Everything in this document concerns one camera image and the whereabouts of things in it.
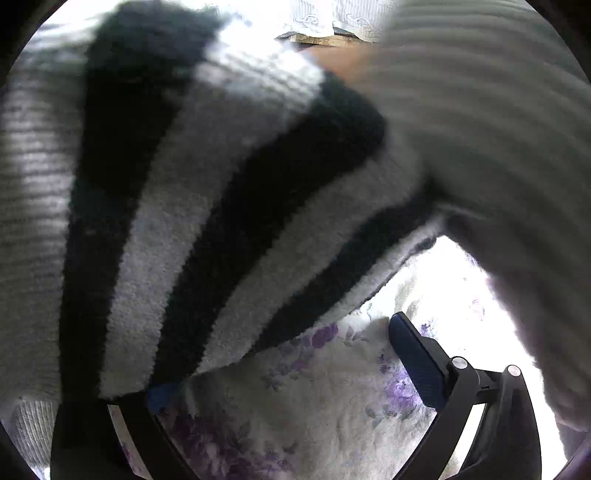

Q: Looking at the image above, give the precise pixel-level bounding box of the black and white striped garment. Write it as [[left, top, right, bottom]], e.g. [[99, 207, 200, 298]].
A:
[[1, 1, 442, 479]]

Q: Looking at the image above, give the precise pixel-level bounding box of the person's right hand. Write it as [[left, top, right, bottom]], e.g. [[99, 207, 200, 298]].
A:
[[303, 44, 378, 85]]

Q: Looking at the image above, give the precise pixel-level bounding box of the purple floral bed cover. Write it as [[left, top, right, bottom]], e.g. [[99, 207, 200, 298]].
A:
[[32, 234, 569, 480]]

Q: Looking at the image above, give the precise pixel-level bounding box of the white lace curtain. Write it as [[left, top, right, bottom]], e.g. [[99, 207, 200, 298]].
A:
[[276, 0, 399, 43]]

